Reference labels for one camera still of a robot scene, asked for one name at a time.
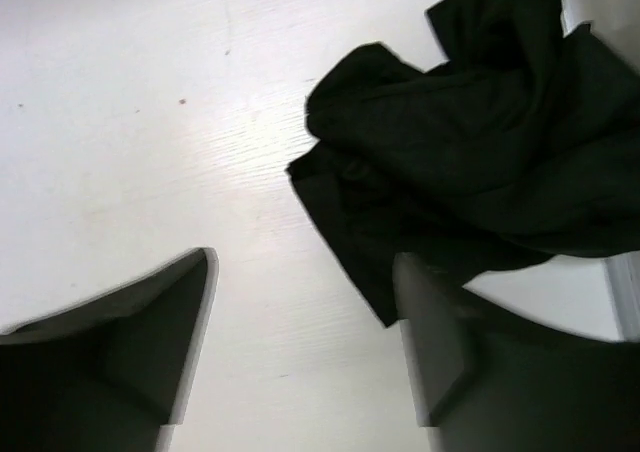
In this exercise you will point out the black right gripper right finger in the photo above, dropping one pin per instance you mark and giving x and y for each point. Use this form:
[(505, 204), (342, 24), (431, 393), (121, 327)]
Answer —
[(485, 378)]

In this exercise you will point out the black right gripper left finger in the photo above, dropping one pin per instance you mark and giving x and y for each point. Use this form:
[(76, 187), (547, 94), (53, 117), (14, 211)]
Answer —
[(114, 373)]

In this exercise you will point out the black pleated skirt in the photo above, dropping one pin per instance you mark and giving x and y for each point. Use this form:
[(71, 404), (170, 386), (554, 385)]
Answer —
[(521, 146)]

